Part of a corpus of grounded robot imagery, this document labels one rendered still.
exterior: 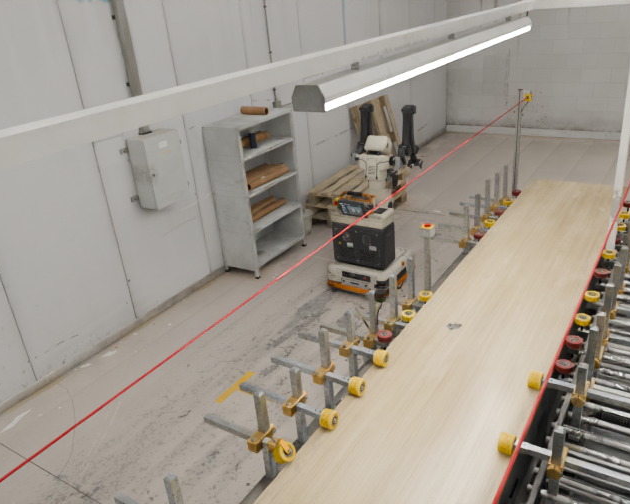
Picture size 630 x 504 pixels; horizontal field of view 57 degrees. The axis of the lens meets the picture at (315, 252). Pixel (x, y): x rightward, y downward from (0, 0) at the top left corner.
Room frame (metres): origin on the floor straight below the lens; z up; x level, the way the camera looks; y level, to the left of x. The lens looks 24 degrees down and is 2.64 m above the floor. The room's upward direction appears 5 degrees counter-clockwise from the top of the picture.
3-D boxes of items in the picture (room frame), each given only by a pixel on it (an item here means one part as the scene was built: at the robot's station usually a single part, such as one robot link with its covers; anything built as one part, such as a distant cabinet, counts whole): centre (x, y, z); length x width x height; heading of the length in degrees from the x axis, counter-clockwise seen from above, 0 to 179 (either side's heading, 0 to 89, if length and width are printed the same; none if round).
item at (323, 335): (2.32, 0.00, 0.94); 0.04 x 0.04 x 0.48; 55
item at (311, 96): (2.76, -0.71, 2.34); 2.40 x 0.12 x 0.08; 145
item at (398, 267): (4.96, -0.53, 0.16); 0.67 x 0.64 x 0.25; 144
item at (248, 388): (2.11, 0.21, 0.95); 0.50 x 0.04 x 0.04; 55
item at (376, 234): (4.88, -0.48, 0.59); 0.55 x 0.34 x 0.83; 54
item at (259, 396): (1.91, 0.28, 0.93); 0.04 x 0.04 x 0.48; 55
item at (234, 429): (1.95, 0.41, 0.95); 0.36 x 0.03 x 0.03; 55
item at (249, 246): (5.76, 0.53, 0.78); 0.90 x 0.45 x 1.55; 145
